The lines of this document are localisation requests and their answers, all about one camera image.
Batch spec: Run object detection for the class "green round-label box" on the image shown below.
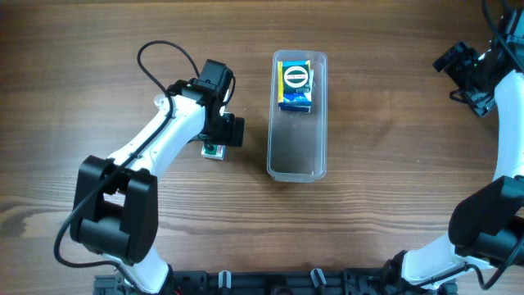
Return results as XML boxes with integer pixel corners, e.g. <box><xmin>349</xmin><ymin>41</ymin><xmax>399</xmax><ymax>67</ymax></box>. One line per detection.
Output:
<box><xmin>282</xmin><ymin>61</ymin><xmax>310</xmax><ymax>94</ymax></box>

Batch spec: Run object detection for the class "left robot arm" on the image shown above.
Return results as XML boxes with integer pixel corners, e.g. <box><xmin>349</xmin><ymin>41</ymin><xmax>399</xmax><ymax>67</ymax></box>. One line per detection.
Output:
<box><xmin>70</xmin><ymin>60</ymin><xmax>245</xmax><ymax>294</ymax></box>

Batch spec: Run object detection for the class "white blue Hansaplast box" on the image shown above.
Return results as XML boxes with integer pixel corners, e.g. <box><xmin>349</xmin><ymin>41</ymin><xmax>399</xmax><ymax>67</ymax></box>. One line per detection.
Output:
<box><xmin>278</xmin><ymin>69</ymin><xmax>315</xmax><ymax>114</ymax></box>

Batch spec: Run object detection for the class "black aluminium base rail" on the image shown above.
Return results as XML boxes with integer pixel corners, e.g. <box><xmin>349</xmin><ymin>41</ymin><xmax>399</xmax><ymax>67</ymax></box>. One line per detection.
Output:
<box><xmin>93</xmin><ymin>268</ymin><xmax>458</xmax><ymax>295</ymax></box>

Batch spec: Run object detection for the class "white spray bottle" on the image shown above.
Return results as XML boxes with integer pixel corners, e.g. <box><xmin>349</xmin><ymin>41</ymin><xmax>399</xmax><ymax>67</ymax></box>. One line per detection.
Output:
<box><xmin>153</xmin><ymin>94</ymin><xmax>169</xmax><ymax>110</ymax></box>

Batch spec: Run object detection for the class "blue yellow VapoDrops box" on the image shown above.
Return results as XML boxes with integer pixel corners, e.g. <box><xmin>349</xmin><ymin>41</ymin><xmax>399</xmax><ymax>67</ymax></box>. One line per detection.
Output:
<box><xmin>278</xmin><ymin>60</ymin><xmax>313</xmax><ymax>107</ymax></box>

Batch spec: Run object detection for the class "white green medicine box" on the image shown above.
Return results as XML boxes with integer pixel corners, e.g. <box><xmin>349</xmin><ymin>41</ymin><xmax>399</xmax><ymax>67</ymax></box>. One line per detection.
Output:
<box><xmin>201</xmin><ymin>143</ymin><xmax>225</xmax><ymax>161</ymax></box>

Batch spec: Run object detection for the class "clear plastic container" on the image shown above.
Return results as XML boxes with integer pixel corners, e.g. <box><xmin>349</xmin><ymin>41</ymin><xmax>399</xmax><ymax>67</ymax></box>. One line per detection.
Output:
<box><xmin>267</xmin><ymin>50</ymin><xmax>328</xmax><ymax>183</ymax></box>

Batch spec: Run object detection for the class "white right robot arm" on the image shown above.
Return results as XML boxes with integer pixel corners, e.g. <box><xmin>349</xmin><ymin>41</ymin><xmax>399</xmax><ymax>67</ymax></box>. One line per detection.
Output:
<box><xmin>373</xmin><ymin>2</ymin><xmax>523</xmax><ymax>294</ymax></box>

